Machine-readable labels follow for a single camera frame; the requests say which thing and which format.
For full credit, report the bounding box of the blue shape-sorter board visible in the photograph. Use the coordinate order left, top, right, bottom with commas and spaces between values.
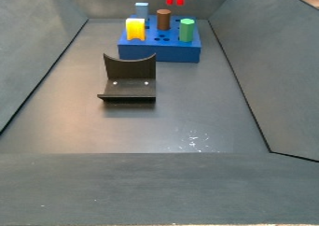
117, 15, 201, 63

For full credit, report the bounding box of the black curved holder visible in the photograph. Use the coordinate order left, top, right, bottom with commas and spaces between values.
97, 54, 156, 101

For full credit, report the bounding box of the yellow notched block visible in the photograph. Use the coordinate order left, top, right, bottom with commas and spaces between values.
125, 18, 145, 40

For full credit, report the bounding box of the green hexagonal peg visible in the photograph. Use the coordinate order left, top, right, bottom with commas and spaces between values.
179, 19, 195, 42

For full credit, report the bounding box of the brown cylinder peg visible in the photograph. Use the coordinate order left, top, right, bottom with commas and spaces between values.
157, 9, 171, 31

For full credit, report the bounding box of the light blue rectangular block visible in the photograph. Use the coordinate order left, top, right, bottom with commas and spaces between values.
135, 2, 148, 19

